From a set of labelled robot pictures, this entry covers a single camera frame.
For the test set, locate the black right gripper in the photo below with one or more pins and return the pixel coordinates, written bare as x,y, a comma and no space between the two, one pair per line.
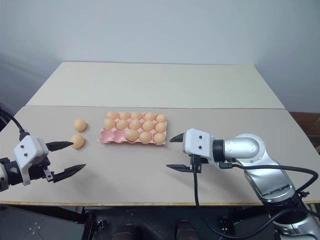
196,162

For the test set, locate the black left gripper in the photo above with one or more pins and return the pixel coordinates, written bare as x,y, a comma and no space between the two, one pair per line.
37,170

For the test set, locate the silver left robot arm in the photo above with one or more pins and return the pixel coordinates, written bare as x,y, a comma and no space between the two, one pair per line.
12,176

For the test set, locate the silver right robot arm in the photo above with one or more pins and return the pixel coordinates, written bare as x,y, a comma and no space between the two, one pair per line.
250,147

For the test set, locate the tan egg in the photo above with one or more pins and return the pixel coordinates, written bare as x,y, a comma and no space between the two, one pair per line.
131,135
77,142
80,125
110,124
122,124
149,116
135,124
159,138
145,137
160,127
161,118
124,115
148,126
112,115
136,115

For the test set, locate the pink egg carton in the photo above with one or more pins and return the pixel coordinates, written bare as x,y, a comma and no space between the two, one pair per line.
110,137

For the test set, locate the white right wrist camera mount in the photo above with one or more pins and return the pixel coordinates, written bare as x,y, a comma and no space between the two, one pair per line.
197,140

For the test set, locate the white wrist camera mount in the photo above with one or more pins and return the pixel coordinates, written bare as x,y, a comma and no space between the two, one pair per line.
28,147
197,140

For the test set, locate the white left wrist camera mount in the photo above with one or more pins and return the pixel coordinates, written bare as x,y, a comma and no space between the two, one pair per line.
28,147

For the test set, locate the black table frame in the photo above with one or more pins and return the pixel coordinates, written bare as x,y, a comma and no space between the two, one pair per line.
62,212

